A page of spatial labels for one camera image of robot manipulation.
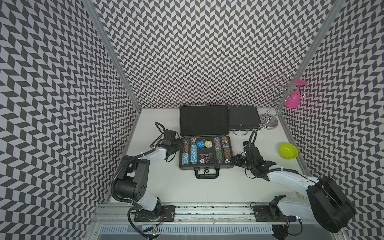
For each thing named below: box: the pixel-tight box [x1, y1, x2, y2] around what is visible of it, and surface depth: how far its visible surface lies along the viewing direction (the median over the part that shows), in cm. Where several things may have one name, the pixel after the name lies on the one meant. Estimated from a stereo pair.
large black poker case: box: [178, 104, 235, 180], surface depth 95 cm
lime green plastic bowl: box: [278, 142, 299, 160], surface depth 95 cm
